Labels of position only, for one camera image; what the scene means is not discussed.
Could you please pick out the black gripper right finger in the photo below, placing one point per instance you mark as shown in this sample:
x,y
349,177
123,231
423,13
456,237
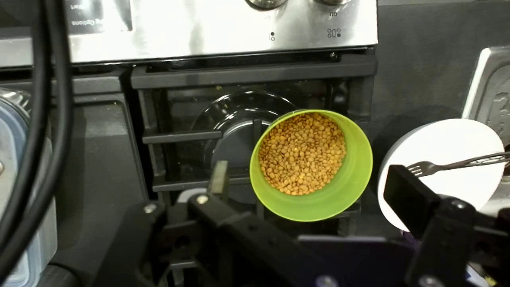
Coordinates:
x,y
456,244

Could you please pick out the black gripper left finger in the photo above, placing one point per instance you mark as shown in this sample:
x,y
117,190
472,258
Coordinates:
x,y
255,249

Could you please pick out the brown lentils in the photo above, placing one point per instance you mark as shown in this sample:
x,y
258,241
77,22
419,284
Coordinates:
x,y
303,153

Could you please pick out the small yellow-green bowl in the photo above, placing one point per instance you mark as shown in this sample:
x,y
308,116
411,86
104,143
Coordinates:
x,y
351,180

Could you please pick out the white bowl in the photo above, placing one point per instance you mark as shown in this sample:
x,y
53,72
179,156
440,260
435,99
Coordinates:
x,y
451,148

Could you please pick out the stainless steel gas stove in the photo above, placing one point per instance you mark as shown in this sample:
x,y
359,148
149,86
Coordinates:
x,y
212,32

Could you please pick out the silver stove knob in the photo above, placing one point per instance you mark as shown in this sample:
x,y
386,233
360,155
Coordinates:
x,y
265,3
332,1

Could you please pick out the glass container with blue lid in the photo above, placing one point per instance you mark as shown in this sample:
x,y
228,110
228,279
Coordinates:
x,y
13,137

